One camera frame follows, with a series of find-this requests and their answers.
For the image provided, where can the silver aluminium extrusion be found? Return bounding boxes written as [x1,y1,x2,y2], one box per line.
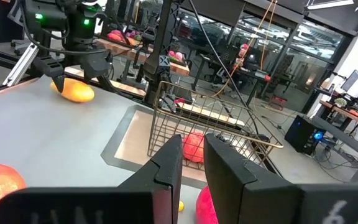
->
[2,43,40,88]

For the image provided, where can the beige grey-bordered baking mat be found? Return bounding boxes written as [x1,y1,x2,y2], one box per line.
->
[100,104,279,189]

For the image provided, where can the metal wire basket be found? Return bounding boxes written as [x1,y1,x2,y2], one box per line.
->
[147,80,285,175]

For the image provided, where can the yellow hanging cable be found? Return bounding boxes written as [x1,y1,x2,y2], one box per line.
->
[211,0,278,97]

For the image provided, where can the yellow orange toy mango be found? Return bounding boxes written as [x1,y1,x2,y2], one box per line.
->
[50,77,95,103]

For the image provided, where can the wooden background table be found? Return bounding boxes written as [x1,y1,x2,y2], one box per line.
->
[94,37,150,63]

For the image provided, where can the black computer tower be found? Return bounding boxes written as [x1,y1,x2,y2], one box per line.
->
[283,114,326,156]

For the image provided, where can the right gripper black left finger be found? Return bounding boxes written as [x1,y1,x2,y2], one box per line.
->
[0,133,184,224]

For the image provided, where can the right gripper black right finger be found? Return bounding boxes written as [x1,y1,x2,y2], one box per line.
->
[203,133,358,224]

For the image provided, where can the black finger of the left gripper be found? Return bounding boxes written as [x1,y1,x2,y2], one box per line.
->
[33,57,67,93]
[80,50,112,83]

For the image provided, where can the red textured toy fruit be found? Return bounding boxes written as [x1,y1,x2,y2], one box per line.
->
[181,131,205,164]

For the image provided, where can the smooth red toy apple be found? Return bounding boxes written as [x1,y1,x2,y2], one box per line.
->
[195,185,219,224]

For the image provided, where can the computer monitor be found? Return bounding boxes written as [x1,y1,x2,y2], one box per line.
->
[340,69,358,93]

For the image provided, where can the wooden top desk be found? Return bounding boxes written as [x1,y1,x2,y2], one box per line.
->
[314,99,358,184]

